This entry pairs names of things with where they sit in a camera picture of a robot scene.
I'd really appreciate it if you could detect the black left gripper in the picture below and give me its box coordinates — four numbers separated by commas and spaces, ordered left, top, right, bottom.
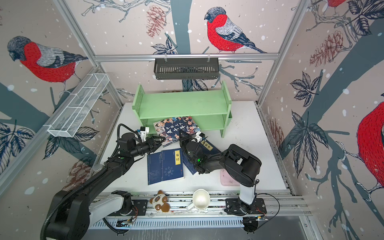
130, 136, 166, 158

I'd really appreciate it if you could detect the colourful cartoon cover book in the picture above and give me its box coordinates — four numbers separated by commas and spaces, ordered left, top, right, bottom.
154, 117, 200, 147

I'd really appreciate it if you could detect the blue book with yellow label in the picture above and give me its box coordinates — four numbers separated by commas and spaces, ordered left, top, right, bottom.
162, 149, 184, 181

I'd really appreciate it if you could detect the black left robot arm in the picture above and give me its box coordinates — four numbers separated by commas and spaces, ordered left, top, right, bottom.
40, 129, 166, 240

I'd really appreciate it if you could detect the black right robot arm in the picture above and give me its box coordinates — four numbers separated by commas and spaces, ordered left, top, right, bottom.
179, 131, 266, 216

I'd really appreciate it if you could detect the dark blue leftmost book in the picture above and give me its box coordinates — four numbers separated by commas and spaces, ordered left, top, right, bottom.
147, 152, 163, 185

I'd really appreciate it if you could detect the dark blue rightmost book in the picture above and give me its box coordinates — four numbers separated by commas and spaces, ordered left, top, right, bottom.
201, 140, 221, 155

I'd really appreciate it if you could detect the dark blue book under cartoon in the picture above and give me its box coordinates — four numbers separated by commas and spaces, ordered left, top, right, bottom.
183, 155, 197, 175

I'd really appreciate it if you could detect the green wooden shelf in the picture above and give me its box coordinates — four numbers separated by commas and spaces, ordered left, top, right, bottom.
132, 82, 232, 138

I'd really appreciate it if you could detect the brown white plush toy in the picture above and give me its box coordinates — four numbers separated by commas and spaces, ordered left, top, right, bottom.
150, 190, 171, 213

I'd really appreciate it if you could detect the pink plastic tray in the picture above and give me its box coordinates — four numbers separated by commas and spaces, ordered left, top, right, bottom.
220, 169, 240, 187

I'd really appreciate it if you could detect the white ceramic mug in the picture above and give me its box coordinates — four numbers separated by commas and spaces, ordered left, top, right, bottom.
187, 189, 211, 211

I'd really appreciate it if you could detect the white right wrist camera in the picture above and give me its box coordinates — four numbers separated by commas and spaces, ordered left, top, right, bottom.
193, 131, 206, 143

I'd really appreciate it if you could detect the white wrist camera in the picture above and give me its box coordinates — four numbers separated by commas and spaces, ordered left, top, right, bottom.
137, 127, 150, 142
193, 131, 206, 143

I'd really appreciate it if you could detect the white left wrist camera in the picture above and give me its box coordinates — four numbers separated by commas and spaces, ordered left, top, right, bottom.
137, 127, 150, 142

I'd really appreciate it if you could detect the black hanging wall basket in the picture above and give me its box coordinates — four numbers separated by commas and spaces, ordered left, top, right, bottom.
154, 58, 220, 80

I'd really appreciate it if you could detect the white wire mesh basket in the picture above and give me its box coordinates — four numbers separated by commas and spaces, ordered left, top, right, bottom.
48, 73, 110, 138

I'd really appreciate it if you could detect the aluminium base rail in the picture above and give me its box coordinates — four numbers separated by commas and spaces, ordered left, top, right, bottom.
87, 193, 311, 231

